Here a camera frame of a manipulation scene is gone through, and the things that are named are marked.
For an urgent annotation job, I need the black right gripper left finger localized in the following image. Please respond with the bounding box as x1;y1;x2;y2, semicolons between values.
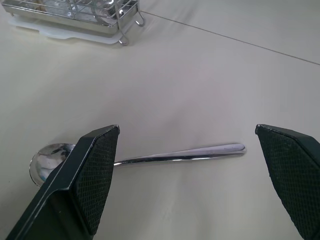
0;123;121;240

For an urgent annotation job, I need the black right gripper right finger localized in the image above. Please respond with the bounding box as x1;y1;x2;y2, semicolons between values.
254;123;320;240

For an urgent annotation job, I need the stainless steel spoon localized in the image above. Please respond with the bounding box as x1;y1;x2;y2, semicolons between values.
29;142;247;187

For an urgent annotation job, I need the white plastic drip tray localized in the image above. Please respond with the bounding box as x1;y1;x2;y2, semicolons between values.
6;15;123;45

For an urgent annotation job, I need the clear glass in rack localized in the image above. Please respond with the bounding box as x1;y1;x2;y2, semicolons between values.
91;0;111;26

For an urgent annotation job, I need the chrome wire dish rack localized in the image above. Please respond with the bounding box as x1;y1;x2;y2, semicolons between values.
0;0;146;47

